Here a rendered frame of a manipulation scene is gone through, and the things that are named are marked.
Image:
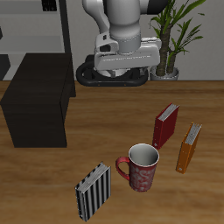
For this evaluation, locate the grey bookshelf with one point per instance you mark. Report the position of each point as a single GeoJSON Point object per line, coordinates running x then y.
{"type": "Point", "coordinates": [29, 26]}

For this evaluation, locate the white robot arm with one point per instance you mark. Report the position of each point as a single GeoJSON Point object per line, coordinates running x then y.
{"type": "Point", "coordinates": [122, 17]}

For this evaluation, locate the red patterned mug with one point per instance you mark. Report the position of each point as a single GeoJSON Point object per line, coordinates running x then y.
{"type": "Point", "coordinates": [143, 173]}

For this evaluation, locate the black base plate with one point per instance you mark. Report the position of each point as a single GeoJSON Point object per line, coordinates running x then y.
{"type": "Point", "coordinates": [87, 76]}

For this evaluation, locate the black and white striped book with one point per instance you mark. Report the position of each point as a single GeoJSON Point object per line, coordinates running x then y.
{"type": "Point", "coordinates": [94, 194]}

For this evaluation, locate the dark brown desk caddy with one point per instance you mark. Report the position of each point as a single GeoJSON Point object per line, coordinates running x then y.
{"type": "Point", "coordinates": [35, 102]}

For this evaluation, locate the green pot plant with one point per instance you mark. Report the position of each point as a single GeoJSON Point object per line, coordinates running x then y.
{"type": "Point", "coordinates": [164, 43]}

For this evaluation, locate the orange book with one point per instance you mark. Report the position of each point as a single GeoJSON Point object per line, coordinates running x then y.
{"type": "Point", "coordinates": [186, 151]}

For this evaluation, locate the black binders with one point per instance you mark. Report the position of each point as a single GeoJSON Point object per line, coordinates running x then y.
{"type": "Point", "coordinates": [49, 4]}

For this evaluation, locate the red book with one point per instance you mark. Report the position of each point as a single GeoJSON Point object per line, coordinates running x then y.
{"type": "Point", "coordinates": [166, 126]}

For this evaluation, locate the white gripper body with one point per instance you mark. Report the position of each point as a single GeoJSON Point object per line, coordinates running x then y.
{"type": "Point", "coordinates": [128, 58]}

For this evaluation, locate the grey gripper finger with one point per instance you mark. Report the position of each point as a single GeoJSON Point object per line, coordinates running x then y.
{"type": "Point", "coordinates": [112, 73]}
{"type": "Point", "coordinates": [141, 71]}

